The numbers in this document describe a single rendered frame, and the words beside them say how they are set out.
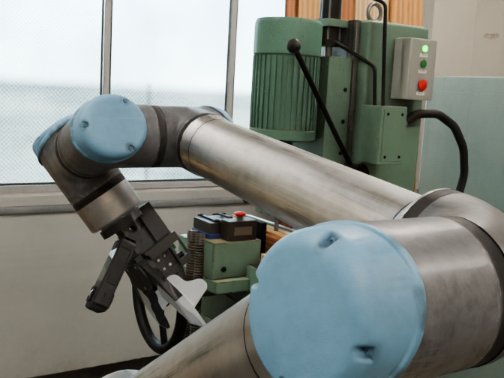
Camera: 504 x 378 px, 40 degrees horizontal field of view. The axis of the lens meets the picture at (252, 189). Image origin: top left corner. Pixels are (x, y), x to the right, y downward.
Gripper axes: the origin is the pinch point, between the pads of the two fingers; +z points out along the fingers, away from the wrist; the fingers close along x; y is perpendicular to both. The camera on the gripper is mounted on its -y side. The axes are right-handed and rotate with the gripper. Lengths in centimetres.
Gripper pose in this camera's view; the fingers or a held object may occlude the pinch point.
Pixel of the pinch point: (183, 331)
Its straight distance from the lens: 110.7
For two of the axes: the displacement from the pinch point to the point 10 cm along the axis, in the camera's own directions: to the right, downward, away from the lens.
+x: -4.6, 1.9, 8.7
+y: 6.9, -5.4, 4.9
